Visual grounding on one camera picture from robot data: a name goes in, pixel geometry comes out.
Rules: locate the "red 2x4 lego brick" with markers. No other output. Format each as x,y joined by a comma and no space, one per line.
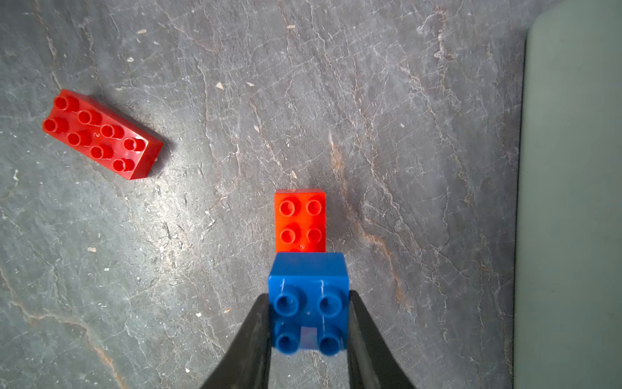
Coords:
300,220
102,135

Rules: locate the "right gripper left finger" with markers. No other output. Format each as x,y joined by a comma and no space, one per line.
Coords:
247,362

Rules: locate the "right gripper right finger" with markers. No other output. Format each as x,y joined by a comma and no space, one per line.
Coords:
370,361

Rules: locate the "green translucent plastic toolbox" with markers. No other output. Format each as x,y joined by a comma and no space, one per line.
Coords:
567,297

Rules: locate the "blue 2x2 lego brick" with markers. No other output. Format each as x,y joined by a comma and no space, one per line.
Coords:
309,299

